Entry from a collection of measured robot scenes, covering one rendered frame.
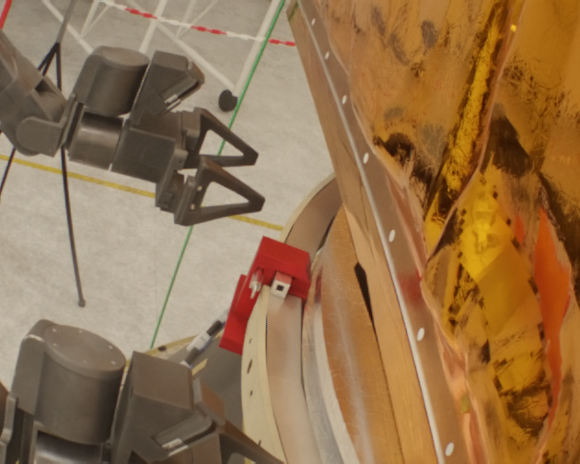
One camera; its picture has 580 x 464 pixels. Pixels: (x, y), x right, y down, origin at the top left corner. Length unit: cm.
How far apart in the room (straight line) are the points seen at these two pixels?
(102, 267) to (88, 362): 363
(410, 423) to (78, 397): 33
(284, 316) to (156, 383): 44
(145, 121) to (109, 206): 360
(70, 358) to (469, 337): 26
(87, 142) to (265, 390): 31
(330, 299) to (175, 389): 42
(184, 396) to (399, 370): 33
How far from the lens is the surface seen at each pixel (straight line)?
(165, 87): 104
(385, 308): 98
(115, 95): 104
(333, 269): 105
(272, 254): 106
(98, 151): 106
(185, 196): 104
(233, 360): 120
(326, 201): 127
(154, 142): 105
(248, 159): 115
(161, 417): 60
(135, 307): 408
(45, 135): 106
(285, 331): 101
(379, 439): 86
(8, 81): 106
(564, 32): 68
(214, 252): 461
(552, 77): 68
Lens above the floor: 224
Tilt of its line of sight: 27 degrees down
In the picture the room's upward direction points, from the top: 22 degrees clockwise
